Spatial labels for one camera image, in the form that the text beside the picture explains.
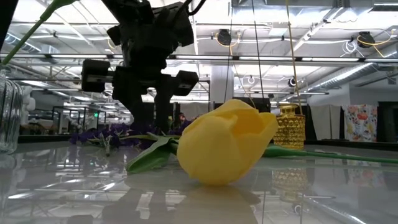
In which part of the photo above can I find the silver ventilation duct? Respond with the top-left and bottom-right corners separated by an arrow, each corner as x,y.
306,51 -> 398,94

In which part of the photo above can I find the ceiling cable reel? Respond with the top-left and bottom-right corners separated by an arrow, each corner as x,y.
356,30 -> 376,49
216,29 -> 233,47

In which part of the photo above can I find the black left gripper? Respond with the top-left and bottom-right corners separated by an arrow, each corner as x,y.
81,46 -> 200,132

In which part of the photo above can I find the yellow artificial tulip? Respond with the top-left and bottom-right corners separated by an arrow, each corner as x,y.
0,0 -> 78,67
126,98 -> 398,187

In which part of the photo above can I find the long yellow cable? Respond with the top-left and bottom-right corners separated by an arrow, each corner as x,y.
285,0 -> 303,106

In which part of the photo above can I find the clear ribbed glass vase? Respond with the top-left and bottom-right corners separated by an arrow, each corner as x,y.
0,67 -> 24,155

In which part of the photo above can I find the floral patterned cloth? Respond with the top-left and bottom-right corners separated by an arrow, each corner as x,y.
341,105 -> 378,142

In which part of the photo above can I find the long ceiling light bar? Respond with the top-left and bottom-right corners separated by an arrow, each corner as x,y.
0,53 -> 398,63

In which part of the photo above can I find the amber textured glass vase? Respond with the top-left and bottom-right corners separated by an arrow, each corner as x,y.
272,103 -> 307,151

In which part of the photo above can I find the white curtain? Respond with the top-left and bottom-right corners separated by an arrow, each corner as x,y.
310,104 -> 342,141

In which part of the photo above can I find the thin black hanging cable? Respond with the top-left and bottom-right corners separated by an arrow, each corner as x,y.
223,0 -> 234,104

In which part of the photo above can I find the long black cable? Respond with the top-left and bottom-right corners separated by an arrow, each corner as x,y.
251,0 -> 265,98

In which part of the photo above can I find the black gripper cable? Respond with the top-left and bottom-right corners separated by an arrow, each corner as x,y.
186,0 -> 208,16

